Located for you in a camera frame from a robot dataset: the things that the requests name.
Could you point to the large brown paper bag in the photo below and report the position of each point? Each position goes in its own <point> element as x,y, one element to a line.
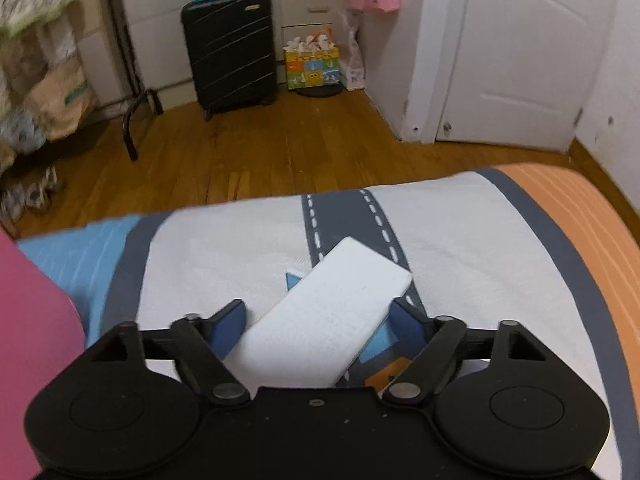
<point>60,100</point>

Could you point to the pink cardboard box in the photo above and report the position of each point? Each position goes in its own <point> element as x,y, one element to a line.
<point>30,335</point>

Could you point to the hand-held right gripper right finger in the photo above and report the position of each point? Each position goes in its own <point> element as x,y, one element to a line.
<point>407,327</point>

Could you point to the colourful gift bag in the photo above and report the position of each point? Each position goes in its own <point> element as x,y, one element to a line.
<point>312,67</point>

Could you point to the black suitcase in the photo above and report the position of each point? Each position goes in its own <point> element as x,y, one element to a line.
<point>230,55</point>

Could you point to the striped bed sheet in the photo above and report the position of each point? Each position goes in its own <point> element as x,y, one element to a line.
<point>450,240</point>

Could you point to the light wooden wardrobe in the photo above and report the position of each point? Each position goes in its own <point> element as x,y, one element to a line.
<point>150,35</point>

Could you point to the white power bank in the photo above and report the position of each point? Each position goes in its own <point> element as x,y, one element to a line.
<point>325,310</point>

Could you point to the patterned shopping bag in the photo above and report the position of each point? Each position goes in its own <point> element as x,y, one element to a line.
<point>17,132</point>

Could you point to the round black floor device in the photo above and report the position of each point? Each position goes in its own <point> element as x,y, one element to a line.
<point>320,91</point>

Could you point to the black clothes rack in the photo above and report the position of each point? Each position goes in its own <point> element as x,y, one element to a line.
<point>130,135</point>

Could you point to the white door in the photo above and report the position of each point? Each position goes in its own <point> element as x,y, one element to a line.
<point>525,60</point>

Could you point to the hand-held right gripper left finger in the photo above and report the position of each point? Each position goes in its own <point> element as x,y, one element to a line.
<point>227,327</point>

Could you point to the white plastic bag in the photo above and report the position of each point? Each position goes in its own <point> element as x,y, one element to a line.
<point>354,60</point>

